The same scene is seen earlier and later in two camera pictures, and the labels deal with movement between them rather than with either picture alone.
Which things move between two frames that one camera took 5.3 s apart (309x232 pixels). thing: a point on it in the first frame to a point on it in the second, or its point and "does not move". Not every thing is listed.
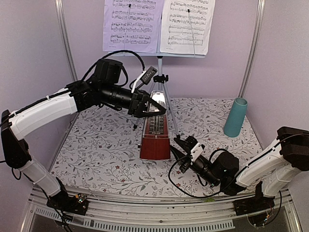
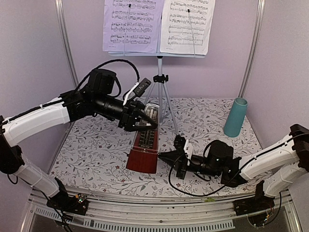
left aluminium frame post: (60, 6) does not move
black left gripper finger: (151, 108) to (154, 124)
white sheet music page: (175, 36) does not move
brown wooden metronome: (155, 140) to (144, 156)
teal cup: (234, 121) does not move
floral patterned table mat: (101, 151) does not move
